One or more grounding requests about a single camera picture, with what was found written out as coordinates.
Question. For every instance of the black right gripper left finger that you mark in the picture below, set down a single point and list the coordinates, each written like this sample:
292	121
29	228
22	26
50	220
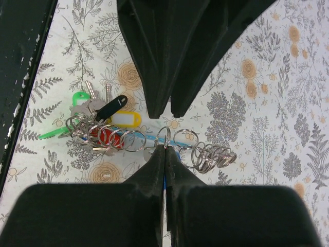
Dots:
113	214

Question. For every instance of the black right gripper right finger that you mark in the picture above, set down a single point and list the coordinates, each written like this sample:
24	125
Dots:
233	215

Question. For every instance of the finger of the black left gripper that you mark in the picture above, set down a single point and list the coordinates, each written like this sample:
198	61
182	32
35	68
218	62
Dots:
158	34
221	24

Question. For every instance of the blue key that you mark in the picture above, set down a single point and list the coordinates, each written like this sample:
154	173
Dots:
164	178

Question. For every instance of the metal keyring organizer with keys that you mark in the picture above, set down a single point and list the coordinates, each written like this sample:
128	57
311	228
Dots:
104	127

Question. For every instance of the floral table mat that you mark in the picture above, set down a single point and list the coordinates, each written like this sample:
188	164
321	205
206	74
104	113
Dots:
267	99

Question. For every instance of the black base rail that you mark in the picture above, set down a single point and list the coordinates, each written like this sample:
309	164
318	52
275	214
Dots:
24	29

